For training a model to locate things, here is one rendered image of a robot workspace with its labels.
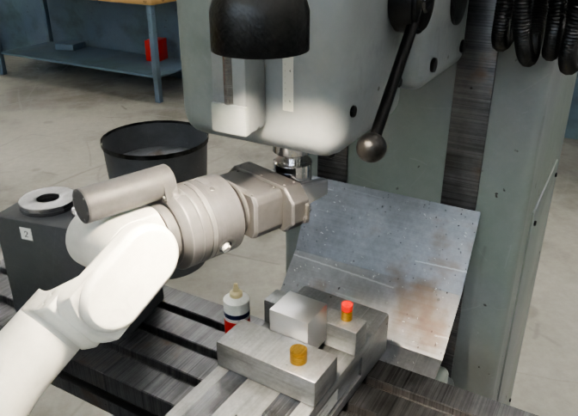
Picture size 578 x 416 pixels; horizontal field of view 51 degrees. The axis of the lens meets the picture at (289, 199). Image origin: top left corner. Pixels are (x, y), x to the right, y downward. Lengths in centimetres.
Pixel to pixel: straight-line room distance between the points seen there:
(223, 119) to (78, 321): 23
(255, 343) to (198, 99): 33
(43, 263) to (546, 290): 236
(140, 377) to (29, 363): 39
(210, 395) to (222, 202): 28
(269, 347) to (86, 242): 30
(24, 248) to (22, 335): 48
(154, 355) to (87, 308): 44
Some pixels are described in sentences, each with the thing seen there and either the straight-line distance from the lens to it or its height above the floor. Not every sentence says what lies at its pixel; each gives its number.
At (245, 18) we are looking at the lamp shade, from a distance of 42.
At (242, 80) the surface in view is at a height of 140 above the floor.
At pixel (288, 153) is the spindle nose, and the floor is 129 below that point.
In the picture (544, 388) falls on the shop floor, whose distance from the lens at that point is 245.
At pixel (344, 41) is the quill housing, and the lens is 58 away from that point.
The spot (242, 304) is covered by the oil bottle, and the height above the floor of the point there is 100.
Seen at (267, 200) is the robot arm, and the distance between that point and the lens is 66.
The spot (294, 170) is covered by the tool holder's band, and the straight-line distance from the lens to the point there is 71.
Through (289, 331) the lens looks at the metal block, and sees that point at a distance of 82.
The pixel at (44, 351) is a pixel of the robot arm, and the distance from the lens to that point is 59.
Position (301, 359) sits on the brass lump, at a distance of 78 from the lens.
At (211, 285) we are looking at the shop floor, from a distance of 282.
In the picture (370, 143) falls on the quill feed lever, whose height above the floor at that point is 134.
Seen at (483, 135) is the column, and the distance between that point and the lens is 103.
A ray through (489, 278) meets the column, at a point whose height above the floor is 95.
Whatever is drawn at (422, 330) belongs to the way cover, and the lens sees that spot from 108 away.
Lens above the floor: 154
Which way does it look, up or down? 25 degrees down
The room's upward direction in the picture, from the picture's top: straight up
